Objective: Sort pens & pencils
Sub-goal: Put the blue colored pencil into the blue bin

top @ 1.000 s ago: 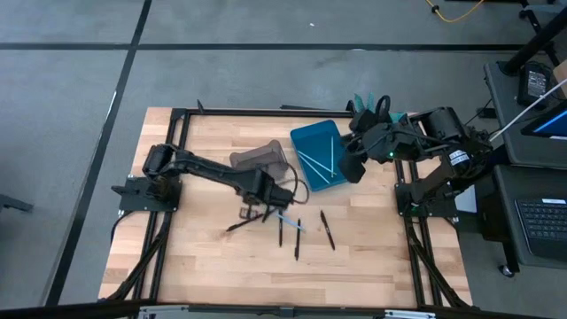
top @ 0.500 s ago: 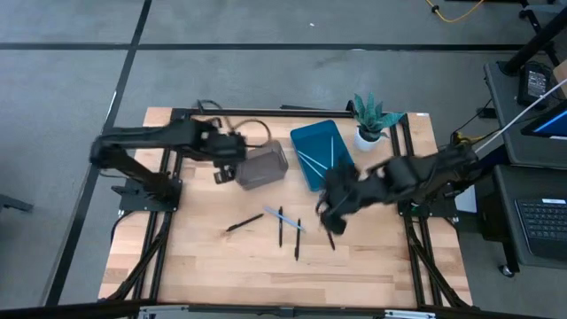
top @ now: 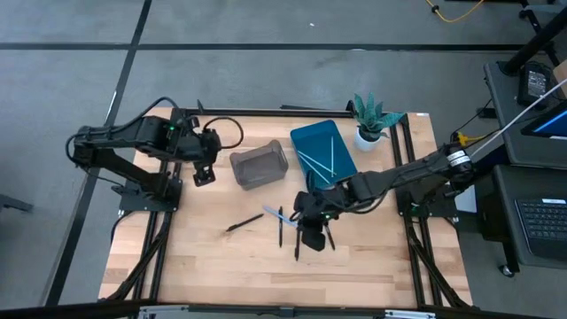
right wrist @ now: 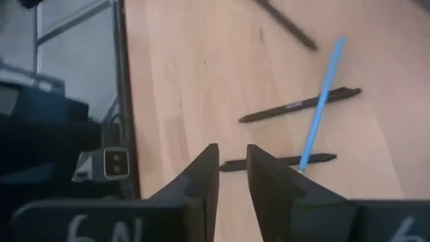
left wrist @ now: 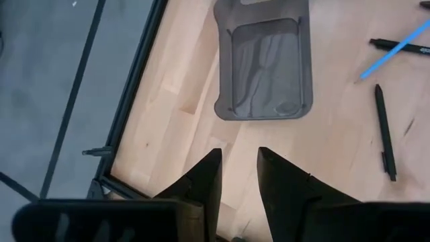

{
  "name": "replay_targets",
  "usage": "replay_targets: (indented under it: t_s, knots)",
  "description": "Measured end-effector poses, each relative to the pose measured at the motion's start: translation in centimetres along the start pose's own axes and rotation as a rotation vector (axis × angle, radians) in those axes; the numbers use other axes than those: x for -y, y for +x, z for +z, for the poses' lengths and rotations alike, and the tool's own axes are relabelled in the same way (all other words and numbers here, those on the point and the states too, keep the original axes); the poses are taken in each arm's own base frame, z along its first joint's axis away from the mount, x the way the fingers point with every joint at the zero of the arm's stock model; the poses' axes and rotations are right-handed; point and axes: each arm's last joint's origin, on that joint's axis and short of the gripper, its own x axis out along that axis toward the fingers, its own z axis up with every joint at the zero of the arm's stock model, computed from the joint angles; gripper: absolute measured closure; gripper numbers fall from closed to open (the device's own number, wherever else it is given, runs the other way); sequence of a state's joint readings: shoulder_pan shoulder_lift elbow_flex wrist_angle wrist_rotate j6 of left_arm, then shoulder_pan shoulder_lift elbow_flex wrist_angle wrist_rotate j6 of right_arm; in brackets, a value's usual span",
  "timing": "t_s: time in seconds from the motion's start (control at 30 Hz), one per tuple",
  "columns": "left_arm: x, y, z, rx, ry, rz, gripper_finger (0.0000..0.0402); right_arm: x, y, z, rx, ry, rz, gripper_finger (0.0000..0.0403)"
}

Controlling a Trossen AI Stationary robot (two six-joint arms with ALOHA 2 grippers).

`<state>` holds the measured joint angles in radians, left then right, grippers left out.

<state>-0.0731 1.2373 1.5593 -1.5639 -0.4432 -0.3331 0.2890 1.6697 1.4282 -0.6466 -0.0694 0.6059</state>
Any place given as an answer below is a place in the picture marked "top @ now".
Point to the white box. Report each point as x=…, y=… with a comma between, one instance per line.
x=467, y=201

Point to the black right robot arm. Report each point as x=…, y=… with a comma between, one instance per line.
x=407, y=175

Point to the white plant pot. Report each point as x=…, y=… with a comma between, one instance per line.
x=364, y=144

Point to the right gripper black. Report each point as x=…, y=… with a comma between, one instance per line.
x=321, y=206

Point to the grey metal leg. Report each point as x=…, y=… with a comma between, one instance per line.
x=13, y=203

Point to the black caster wheel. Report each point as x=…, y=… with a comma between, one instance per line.
x=507, y=271

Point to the monitor with blue screen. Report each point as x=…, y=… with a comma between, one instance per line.
x=549, y=124

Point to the blue plastic tray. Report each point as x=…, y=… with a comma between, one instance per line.
x=319, y=137

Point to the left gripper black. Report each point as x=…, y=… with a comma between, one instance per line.
x=204, y=146

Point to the black workstation desk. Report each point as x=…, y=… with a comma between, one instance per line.
x=531, y=177

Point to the black bar silver brackets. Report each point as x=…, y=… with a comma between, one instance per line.
x=283, y=311

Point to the black pen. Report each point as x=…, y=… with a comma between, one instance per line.
x=297, y=248
x=331, y=241
x=245, y=223
x=280, y=226

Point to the green pencil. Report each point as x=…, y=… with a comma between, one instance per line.
x=332, y=153
x=316, y=162

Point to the black diagonal pole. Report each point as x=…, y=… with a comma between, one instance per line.
x=531, y=44

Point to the black aluminium table frame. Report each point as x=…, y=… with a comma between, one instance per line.
x=266, y=113

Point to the green snake plant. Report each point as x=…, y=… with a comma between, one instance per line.
x=372, y=117

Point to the grey translucent plastic bin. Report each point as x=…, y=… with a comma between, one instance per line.
x=259, y=170

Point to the blue pencil yellow bands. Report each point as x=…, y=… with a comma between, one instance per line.
x=279, y=215

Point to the black power device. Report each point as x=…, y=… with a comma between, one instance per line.
x=535, y=84

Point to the black laptop keyboard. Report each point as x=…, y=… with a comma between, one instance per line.
x=545, y=226

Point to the yellow power plug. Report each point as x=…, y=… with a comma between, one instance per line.
x=461, y=139

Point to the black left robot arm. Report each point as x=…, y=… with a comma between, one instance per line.
x=146, y=133

